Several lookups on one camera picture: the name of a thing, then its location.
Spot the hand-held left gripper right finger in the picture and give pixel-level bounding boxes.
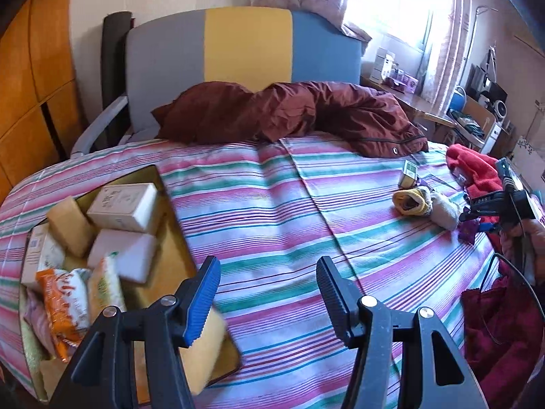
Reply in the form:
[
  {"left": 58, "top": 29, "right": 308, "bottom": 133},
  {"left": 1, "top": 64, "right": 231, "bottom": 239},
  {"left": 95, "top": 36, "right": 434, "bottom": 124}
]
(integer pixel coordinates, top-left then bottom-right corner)
[{"left": 316, "top": 256, "right": 488, "bottom": 409}]

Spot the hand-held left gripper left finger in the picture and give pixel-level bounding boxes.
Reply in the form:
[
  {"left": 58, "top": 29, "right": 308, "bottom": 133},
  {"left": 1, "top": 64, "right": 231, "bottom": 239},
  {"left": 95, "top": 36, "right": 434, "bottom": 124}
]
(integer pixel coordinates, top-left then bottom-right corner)
[{"left": 51, "top": 256, "right": 222, "bottom": 409}]

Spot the purple snack packet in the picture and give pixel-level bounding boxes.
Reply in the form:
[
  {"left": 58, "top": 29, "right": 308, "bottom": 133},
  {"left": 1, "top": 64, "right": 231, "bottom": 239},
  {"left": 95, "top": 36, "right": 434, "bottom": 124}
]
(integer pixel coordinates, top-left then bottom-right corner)
[{"left": 457, "top": 219, "right": 482, "bottom": 245}]

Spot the white knit sock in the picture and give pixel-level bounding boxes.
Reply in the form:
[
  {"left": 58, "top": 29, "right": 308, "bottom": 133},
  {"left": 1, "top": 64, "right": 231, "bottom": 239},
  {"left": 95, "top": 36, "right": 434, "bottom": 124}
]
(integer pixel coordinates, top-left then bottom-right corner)
[{"left": 428, "top": 192, "right": 463, "bottom": 230}]

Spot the yellow sponge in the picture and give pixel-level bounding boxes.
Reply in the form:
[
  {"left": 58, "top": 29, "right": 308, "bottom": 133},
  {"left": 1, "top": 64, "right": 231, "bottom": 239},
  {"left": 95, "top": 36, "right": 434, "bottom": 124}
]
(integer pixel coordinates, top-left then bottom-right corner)
[
  {"left": 176, "top": 307, "right": 228, "bottom": 397},
  {"left": 46, "top": 196, "right": 96, "bottom": 258}
]

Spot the cardboard tray box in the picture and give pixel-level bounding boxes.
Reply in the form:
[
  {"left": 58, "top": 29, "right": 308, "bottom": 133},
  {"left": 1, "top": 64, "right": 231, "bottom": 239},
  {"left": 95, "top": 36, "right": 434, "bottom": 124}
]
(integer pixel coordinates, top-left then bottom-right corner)
[{"left": 19, "top": 164, "right": 243, "bottom": 403}]

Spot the plain white box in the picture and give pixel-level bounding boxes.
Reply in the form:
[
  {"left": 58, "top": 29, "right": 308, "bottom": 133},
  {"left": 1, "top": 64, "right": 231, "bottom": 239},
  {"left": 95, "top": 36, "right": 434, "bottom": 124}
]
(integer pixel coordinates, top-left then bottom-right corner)
[{"left": 86, "top": 229, "right": 158, "bottom": 286}]

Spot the green yellow cracker packet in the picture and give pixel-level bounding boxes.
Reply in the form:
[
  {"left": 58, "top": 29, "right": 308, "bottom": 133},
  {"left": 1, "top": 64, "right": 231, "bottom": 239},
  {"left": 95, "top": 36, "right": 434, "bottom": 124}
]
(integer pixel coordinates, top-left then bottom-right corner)
[{"left": 87, "top": 253, "right": 128, "bottom": 333}]

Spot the cream printed carton box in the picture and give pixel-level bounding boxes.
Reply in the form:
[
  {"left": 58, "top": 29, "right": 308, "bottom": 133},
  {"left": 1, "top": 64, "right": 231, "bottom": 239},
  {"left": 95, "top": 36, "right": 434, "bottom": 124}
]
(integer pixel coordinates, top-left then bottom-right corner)
[{"left": 86, "top": 182, "right": 159, "bottom": 233}]

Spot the orange white snack bag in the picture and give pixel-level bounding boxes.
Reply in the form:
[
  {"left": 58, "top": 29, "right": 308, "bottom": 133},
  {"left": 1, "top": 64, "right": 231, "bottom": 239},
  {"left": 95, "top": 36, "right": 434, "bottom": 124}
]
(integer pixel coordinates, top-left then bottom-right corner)
[{"left": 35, "top": 268, "right": 92, "bottom": 361}]

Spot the pink striped sock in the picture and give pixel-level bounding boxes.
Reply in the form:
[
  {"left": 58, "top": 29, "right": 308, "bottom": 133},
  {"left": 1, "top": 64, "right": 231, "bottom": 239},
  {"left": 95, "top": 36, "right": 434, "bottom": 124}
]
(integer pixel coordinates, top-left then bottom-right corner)
[{"left": 23, "top": 292, "right": 58, "bottom": 359}]

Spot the white box green print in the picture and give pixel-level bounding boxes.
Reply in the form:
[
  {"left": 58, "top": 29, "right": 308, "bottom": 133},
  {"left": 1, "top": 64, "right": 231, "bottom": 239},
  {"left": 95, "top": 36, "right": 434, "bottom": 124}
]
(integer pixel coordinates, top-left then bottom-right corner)
[{"left": 20, "top": 223, "right": 66, "bottom": 290}]

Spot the person's right hand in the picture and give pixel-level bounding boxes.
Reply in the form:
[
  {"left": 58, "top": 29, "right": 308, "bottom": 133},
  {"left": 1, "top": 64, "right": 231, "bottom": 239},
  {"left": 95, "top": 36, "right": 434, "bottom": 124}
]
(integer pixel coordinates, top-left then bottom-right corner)
[{"left": 510, "top": 218, "right": 545, "bottom": 260}]

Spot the red fleece cloth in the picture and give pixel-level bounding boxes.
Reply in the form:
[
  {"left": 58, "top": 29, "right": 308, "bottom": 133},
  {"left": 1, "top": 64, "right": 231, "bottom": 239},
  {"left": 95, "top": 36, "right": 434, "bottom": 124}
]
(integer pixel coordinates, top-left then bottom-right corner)
[{"left": 445, "top": 143, "right": 507, "bottom": 226}]

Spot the yellow knit sock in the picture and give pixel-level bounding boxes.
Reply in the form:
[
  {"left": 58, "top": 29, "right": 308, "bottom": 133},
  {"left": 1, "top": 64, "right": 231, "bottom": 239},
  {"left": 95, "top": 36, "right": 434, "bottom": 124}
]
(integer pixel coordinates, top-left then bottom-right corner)
[{"left": 392, "top": 185, "right": 433, "bottom": 216}]

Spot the small green white box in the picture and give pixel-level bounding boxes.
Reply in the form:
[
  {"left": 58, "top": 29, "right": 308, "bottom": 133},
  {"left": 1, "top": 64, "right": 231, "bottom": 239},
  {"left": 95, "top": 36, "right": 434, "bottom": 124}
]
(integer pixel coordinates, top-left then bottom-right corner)
[{"left": 398, "top": 160, "right": 420, "bottom": 189}]

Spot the open cardboard box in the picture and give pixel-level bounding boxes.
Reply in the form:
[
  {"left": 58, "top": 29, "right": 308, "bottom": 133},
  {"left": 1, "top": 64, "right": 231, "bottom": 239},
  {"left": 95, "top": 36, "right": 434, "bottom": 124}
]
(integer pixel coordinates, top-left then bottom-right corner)
[{"left": 447, "top": 96, "right": 497, "bottom": 150}]

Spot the black silver boombox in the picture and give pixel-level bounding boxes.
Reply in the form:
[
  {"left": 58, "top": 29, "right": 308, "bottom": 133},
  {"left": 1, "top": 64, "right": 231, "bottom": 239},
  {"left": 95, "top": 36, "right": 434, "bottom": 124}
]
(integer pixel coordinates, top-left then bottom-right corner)
[{"left": 466, "top": 64, "right": 509, "bottom": 120}]

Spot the blue bucket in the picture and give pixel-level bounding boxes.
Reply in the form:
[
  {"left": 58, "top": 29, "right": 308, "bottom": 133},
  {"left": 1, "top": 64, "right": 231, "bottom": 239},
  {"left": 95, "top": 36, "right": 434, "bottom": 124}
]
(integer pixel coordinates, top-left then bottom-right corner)
[{"left": 449, "top": 86, "right": 468, "bottom": 111}]

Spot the striped bed sheet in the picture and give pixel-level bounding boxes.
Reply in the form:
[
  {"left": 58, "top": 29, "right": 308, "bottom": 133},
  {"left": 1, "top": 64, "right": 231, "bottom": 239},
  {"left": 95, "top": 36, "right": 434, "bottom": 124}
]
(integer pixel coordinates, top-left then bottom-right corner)
[{"left": 0, "top": 130, "right": 512, "bottom": 409}]

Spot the wooden bedside desk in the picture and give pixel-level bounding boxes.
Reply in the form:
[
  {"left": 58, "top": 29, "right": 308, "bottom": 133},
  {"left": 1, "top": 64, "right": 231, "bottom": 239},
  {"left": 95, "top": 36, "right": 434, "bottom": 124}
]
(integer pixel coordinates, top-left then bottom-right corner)
[{"left": 360, "top": 74, "right": 456, "bottom": 128}]

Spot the dark red garment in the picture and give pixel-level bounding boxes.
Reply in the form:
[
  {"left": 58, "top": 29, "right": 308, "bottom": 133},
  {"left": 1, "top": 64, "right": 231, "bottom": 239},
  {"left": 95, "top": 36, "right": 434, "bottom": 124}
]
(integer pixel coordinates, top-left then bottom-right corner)
[{"left": 462, "top": 277, "right": 545, "bottom": 409}]

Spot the pile of small cartons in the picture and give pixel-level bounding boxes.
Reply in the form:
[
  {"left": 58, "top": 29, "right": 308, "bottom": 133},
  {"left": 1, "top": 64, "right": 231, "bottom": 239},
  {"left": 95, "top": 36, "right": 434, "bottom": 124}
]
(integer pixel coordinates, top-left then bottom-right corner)
[{"left": 368, "top": 47, "right": 420, "bottom": 94}]

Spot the maroon jacket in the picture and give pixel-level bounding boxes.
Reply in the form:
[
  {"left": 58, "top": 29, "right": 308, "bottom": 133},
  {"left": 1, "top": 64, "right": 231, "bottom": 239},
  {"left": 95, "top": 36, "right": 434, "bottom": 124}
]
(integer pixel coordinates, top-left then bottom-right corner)
[{"left": 151, "top": 81, "right": 429, "bottom": 157}]

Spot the bright window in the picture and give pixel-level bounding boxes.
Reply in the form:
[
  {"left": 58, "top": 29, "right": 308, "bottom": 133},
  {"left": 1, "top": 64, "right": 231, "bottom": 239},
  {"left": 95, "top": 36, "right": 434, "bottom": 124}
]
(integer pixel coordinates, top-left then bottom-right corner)
[{"left": 345, "top": 0, "right": 461, "bottom": 52}]

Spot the black rolled mat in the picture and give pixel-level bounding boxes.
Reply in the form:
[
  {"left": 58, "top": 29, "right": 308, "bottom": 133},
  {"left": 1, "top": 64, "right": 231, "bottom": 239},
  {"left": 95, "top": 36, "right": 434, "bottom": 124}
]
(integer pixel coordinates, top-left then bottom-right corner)
[{"left": 102, "top": 11, "right": 137, "bottom": 146}]

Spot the grey yellow blue headboard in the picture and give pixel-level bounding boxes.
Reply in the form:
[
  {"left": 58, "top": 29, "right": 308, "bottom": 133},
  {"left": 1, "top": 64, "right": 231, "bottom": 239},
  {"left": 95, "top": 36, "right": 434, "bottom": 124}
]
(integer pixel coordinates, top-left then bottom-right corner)
[{"left": 123, "top": 6, "right": 364, "bottom": 141}]

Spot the wooden wardrobe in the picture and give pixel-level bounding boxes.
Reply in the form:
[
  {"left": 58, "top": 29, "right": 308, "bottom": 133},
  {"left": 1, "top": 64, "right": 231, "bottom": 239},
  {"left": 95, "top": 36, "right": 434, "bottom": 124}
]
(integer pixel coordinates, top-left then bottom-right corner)
[{"left": 0, "top": 0, "right": 83, "bottom": 197}]

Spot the black cable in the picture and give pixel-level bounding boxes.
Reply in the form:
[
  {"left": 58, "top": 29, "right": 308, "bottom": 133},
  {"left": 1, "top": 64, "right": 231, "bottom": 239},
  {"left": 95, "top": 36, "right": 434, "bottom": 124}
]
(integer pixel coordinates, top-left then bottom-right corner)
[{"left": 479, "top": 204, "right": 539, "bottom": 344}]

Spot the grey bed frame rail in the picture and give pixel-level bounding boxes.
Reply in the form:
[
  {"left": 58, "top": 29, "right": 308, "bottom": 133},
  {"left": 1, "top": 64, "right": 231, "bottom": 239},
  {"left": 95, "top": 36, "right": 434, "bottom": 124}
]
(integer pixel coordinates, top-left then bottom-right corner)
[{"left": 70, "top": 96, "right": 130, "bottom": 156}]

